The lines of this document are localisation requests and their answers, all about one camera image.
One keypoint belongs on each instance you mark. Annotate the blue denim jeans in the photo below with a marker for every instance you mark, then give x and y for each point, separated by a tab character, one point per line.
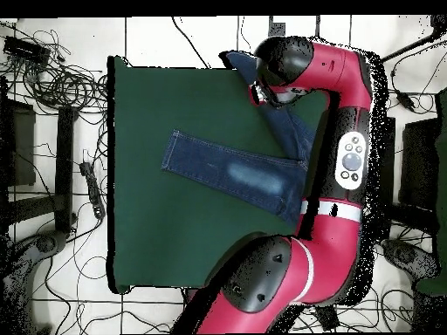
209	160

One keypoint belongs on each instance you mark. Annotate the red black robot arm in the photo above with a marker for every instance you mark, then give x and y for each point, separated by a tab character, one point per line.
331	244

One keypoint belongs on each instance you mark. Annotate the small dark grey box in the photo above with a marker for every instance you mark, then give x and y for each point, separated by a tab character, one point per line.
277	29

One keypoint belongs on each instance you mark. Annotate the black power adapter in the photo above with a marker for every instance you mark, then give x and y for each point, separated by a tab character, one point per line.
405	100

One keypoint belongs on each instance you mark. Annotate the black tripod leg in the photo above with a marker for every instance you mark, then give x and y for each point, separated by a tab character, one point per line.
408	47

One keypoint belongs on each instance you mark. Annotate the dark green table cloth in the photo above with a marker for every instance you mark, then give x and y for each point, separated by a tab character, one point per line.
157	226

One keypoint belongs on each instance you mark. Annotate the black power strip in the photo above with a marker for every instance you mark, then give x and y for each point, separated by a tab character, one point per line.
93	188

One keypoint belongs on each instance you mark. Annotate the green cloth sheet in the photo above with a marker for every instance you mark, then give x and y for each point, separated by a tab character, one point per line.
441	174

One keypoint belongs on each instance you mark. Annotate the black chair base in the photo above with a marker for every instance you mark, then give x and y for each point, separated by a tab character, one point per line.
45	244
405	254

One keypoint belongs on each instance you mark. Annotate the black oblong box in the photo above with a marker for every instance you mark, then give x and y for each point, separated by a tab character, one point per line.
326	317

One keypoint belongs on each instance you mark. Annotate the grey square frame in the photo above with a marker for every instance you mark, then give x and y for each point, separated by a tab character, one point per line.
316	26

